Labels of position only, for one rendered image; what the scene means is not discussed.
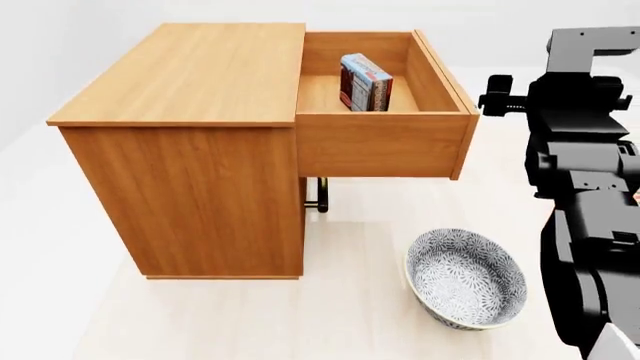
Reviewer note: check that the chocolate pudding box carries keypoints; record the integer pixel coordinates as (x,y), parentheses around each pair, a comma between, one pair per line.
(364,84)

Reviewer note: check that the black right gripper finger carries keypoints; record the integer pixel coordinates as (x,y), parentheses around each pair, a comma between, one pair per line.
(500,95)
(627,102)

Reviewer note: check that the blue white patterned bowl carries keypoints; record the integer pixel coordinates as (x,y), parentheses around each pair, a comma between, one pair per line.
(465,281)

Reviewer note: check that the open wooden drawer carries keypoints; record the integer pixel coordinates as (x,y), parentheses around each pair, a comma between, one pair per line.
(380,144)

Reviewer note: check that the wooden cabinet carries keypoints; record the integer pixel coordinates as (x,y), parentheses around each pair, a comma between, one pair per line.
(190,112)

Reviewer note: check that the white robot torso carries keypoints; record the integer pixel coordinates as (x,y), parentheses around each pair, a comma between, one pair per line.
(617,343)

